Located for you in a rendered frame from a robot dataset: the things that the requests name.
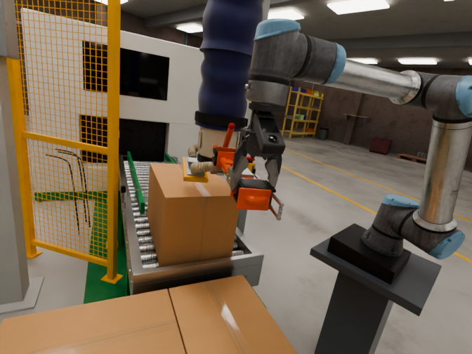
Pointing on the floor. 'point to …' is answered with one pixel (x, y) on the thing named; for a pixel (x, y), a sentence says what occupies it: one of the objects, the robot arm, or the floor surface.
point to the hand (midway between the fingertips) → (252, 190)
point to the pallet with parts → (414, 157)
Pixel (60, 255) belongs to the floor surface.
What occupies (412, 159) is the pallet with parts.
